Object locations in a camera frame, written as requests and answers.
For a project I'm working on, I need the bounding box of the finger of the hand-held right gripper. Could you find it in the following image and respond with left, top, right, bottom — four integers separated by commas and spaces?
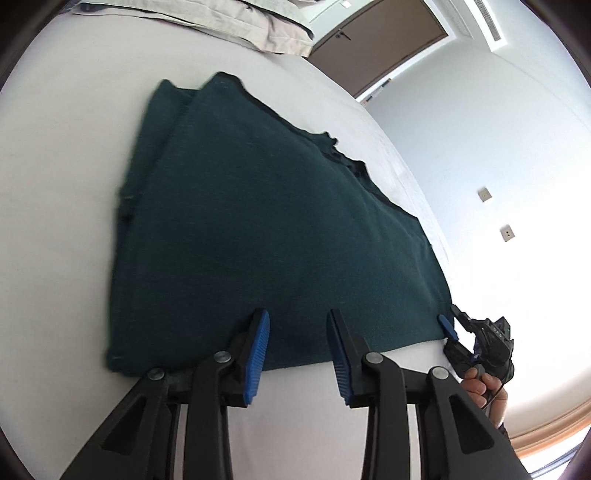
450, 304, 482, 334
437, 314, 459, 343

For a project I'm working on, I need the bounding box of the bed with white sheet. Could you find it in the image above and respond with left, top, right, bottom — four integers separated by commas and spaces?
0, 0, 465, 480

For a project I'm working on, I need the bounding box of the person's right hand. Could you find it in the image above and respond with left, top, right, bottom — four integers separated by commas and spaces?
461, 364, 509, 428

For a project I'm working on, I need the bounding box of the dark green sweater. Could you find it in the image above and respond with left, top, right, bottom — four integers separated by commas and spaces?
104, 71, 455, 376

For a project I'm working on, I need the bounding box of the brown door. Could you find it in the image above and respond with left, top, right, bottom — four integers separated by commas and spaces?
308, 0, 451, 99

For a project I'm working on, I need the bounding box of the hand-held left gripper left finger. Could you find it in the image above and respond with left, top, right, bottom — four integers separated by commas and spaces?
60, 308, 271, 480

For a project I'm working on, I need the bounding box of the white ceiling air vent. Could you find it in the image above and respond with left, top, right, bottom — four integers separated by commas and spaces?
470, 0, 507, 45

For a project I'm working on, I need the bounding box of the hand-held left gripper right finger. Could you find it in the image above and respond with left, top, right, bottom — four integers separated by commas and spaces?
326, 308, 532, 480

